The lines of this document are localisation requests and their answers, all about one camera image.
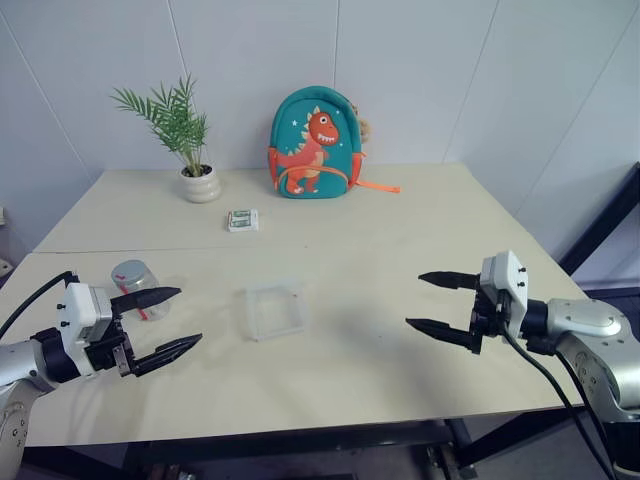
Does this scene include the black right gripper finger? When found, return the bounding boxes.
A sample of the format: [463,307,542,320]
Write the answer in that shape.
[417,270,483,292]
[405,317,484,356]

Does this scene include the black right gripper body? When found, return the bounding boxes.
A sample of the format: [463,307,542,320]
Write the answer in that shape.
[469,286,512,340]

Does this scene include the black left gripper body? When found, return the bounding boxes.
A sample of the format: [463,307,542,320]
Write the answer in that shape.
[83,318,137,379]

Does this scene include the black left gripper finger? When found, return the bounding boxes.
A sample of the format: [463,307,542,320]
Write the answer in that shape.
[130,333,204,379]
[110,286,183,318]

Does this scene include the clear plastic jar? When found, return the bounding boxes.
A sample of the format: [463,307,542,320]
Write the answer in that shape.
[110,259,172,323]

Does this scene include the clear square plastic container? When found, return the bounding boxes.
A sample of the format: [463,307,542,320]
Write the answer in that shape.
[238,276,313,344]

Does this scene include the cream ribbed plant pot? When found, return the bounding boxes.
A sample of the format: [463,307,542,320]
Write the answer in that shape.
[178,163,223,205]

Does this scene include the small white green box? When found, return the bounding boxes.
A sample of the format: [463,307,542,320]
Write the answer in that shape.
[225,207,262,234]

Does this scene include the green artificial palm plant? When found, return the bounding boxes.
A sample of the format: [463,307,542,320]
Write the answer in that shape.
[110,73,210,179]

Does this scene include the teal dinosaur backpack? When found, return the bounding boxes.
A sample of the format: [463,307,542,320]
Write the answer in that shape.
[267,84,370,200]

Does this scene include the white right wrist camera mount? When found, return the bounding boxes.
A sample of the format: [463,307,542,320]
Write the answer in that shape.
[478,250,529,342]

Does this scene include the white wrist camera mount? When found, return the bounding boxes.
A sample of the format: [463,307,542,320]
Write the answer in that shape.
[478,250,529,342]
[56,282,115,379]

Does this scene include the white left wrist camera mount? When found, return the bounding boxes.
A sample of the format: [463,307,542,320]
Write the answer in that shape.
[56,282,115,379]

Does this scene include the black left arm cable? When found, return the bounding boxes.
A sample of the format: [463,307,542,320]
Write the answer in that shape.
[0,271,79,341]

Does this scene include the orange backpack strap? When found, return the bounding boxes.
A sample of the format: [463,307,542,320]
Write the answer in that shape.
[356,178,402,195]

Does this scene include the grey wall-side fixture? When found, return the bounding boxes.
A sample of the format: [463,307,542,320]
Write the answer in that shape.
[0,205,12,282]

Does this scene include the dark metal frame bar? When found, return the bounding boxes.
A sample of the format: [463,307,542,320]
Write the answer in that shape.
[556,161,640,277]

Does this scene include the black metal table frame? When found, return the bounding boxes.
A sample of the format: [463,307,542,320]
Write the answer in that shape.
[22,408,589,480]

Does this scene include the beige plush keychain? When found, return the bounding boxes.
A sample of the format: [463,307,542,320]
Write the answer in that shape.
[351,103,376,142]

